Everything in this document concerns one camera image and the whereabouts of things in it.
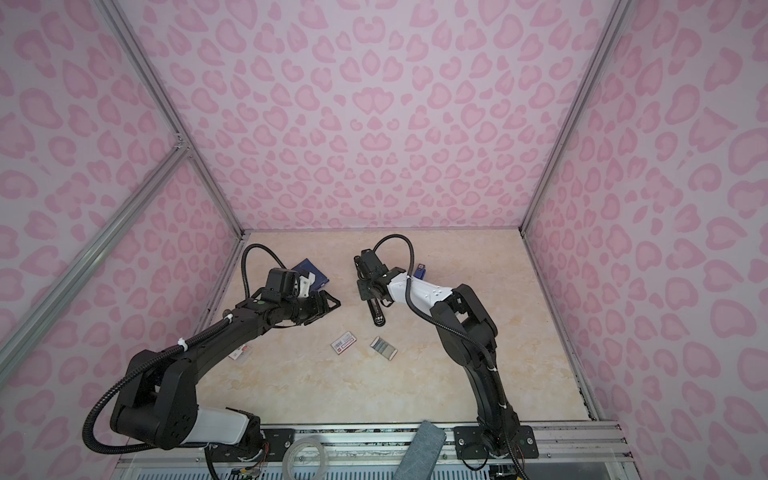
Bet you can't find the clear tape roll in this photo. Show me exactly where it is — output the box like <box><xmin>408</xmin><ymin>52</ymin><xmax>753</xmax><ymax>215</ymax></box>
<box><xmin>281</xmin><ymin>436</ymin><xmax>330</xmax><ymax>480</ymax></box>

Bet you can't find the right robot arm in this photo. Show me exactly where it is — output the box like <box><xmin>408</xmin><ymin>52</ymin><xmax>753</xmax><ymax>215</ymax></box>
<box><xmin>354</xmin><ymin>249</ymin><xmax>520</xmax><ymax>458</ymax></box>

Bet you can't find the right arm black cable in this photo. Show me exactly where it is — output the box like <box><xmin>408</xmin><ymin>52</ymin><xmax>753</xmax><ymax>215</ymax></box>
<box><xmin>371</xmin><ymin>233</ymin><xmax>529</xmax><ymax>480</ymax></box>

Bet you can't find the clear plastic staple packet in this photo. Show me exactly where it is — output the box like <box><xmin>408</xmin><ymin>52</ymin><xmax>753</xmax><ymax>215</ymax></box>
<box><xmin>228</xmin><ymin>344</ymin><xmax>252</xmax><ymax>363</ymax></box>

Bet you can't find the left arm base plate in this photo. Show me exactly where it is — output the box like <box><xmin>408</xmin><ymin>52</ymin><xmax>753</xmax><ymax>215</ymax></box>
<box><xmin>206</xmin><ymin>428</ymin><xmax>296</xmax><ymax>463</ymax></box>

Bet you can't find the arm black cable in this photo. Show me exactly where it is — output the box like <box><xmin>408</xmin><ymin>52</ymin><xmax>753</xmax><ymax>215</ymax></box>
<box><xmin>371</xmin><ymin>233</ymin><xmax>529</xmax><ymax>480</ymax></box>
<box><xmin>81</xmin><ymin>242</ymin><xmax>289</xmax><ymax>455</ymax></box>

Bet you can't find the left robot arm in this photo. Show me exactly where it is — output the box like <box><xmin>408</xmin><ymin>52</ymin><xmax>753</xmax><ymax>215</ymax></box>
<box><xmin>110</xmin><ymin>268</ymin><xmax>341</xmax><ymax>457</ymax></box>

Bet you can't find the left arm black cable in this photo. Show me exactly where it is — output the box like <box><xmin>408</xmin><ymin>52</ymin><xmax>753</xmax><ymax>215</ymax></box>
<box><xmin>81</xmin><ymin>242</ymin><xmax>289</xmax><ymax>455</ymax></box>

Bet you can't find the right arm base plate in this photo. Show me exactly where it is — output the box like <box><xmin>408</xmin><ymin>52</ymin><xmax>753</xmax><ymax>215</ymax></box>
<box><xmin>452</xmin><ymin>425</ymin><xmax>540</xmax><ymax>460</ymax></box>

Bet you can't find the red white staple box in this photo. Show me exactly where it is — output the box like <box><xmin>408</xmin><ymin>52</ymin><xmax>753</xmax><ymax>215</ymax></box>
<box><xmin>331</xmin><ymin>331</ymin><xmax>357</xmax><ymax>355</ymax></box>

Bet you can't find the aluminium frame rail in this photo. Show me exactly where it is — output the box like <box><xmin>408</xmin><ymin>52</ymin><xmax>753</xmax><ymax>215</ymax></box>
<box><xmin>1</xmin><ymin>141</ymin><xmax>189</xmax><ymax>385</ymax></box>

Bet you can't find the blue booklet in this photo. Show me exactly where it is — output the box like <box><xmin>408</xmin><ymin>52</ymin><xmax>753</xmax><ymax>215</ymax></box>
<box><xmin>293</xmin><ymin>258</ymin><xmax>329</xmax><ymax>291</ymax></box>

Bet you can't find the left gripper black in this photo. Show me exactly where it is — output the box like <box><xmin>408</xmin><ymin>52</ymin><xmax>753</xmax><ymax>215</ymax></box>
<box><xmin>282</xmin><ymin>288</ymin><xmax>342</xmax><ymax>324</ymax></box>

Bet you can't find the silver staple tray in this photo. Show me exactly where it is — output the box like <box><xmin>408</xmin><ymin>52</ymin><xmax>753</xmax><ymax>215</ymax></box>
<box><xmin>370</xmin><ymin>336</ymin><xmax>398</xmax><ymax>361</ymax></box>

